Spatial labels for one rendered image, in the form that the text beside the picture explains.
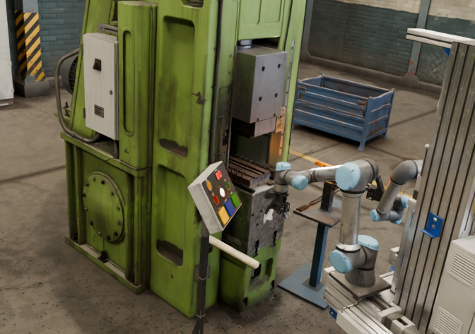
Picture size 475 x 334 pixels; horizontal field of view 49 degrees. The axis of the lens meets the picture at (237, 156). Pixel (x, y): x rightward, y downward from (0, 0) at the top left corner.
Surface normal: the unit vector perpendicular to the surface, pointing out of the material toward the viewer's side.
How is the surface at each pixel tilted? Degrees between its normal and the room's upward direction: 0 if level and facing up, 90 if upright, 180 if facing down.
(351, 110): 89
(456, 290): 90
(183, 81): 89
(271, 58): 90
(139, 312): 0
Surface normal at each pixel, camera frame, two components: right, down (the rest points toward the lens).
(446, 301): -0.86, 0.12
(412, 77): -0.70, 0.21
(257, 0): 0.74, 0.30
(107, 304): 0.07, -0.93
